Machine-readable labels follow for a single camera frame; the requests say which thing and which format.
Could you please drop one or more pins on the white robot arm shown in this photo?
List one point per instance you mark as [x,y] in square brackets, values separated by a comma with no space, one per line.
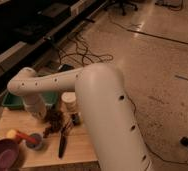
[105,108]

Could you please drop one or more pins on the white cylindrical container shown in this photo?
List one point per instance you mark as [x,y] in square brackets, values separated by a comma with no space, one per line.
[69,99]

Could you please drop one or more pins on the small grey cup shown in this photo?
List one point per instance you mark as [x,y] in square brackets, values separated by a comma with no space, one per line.
[36,143]

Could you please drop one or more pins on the purple bowl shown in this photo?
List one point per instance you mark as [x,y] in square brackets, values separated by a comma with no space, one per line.
[9,151]

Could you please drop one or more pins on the small black binder clip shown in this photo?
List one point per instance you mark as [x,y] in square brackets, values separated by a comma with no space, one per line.
[75,119]

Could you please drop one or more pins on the dark shelving unit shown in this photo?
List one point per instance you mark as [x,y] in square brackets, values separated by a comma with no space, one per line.
[26,27]

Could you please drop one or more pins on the black office chair base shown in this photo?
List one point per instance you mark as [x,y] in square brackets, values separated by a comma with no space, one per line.
[122,4]

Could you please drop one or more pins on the green plastic tray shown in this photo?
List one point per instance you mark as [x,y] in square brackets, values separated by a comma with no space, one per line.
[13,102]

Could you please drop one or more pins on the black power adapter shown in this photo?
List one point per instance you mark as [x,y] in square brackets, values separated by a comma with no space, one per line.
[65,67]

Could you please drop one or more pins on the red yellow toy utensil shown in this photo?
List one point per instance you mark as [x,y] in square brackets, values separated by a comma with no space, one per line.
[17,135]

